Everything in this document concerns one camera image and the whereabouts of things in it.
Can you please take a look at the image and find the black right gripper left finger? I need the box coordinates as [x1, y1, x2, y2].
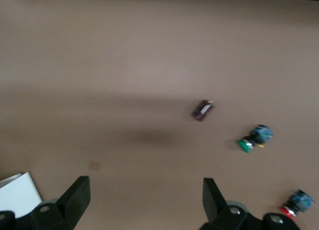
[0, 175, 91, 230]

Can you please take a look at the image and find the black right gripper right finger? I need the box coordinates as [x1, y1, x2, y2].
[199, 177, 300, 230]

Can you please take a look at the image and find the white drawer cabinet housing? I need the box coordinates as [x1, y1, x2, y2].
[0, 172, 43, 219]

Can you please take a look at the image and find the dark purple capacitor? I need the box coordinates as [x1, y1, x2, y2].
[191, 99, 215, 122]

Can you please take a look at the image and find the red push button switch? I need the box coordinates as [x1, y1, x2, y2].
[279, 189, 315, 218]

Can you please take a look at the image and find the green push button switch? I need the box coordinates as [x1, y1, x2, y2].
[236, 124, 274, 154]

